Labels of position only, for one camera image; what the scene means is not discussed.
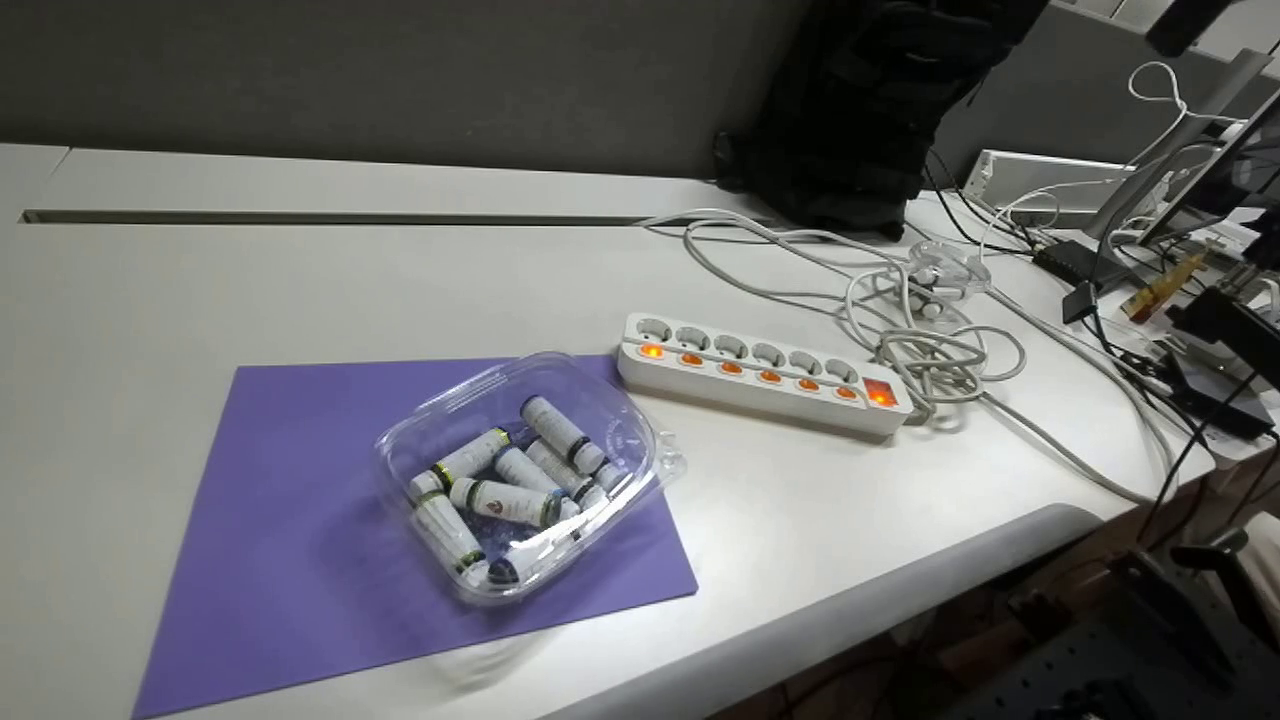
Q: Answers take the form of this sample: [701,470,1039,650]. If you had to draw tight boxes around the white multi-socket power strip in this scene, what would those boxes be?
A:
[611,307,916,450]

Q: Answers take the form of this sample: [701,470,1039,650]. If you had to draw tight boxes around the clear plastic clamshell container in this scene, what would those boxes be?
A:
[372,349,694,611]

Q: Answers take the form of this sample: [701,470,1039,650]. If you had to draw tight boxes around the white cylindrical tube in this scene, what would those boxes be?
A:
[449,477,566,533]
[405,425,515,506]
[493,443,585,516]
[526,436,633,516]
[495,523,592,583]
[409,498,493,592]
[515,391,611,477]

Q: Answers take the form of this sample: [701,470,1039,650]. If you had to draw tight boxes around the purple paper mat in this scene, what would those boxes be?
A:
[132,352,706,720]

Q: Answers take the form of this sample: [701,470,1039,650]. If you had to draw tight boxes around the black power adapter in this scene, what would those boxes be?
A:
[1035,238,1118,292]

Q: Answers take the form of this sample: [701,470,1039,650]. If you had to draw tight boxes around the white flat box device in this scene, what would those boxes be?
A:
[959,144,1142,234]

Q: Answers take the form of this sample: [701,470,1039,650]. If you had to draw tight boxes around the small gray partition panel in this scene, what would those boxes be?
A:
[919,6,1236,191]

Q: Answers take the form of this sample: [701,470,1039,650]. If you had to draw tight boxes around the gray metal stand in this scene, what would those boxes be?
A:
[1083,45,1280,251]

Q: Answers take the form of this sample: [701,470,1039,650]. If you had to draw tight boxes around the yellow tool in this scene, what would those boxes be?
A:
[1121,250,1215,324]

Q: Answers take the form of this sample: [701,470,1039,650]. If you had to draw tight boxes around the black flat device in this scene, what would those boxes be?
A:
[1137,338,1278,443]

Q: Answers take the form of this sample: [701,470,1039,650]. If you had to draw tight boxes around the black box device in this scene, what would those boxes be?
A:
[1172,285,1280,396]

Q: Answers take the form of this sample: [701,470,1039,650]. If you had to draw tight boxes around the white power strip cable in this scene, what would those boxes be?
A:
[645,209,1031,436]

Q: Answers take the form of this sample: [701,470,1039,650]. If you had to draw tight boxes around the white looped cable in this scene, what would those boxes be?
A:
[1125,57,1202,158]

